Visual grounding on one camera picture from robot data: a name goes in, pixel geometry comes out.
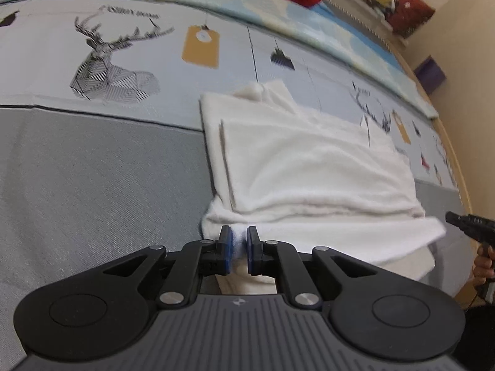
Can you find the person's right hand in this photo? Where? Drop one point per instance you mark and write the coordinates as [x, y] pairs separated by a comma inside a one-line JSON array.
[[485, 266]]

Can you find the white windowsill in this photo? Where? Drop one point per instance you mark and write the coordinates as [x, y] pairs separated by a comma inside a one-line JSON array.
[[355, 11]]

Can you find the purple box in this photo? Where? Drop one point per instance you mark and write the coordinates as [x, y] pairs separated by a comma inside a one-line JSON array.
[[430, 75]]

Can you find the dark red cushion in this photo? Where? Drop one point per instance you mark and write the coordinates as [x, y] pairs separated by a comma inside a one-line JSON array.
[[410, 13]]

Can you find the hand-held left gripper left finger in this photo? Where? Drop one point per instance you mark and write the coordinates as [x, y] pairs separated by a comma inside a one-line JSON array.
[[228, 249]]

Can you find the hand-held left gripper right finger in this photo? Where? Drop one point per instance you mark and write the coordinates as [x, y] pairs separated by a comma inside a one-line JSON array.
[[251, 251]]

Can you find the white t-shirt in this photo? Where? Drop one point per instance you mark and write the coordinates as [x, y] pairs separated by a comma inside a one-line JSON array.
[[309, 170]]

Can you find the wooden bed side rail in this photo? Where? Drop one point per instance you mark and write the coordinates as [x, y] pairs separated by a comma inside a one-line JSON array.
[[452, 143]]

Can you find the light blue patterned mat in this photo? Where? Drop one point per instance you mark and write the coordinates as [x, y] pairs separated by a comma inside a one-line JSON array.
[[193, 0]]

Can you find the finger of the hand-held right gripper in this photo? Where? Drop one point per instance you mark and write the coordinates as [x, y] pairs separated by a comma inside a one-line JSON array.
[[471, 225]]

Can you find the bright blue sheet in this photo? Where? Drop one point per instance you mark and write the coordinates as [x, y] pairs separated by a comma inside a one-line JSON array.
[[325, 12]]

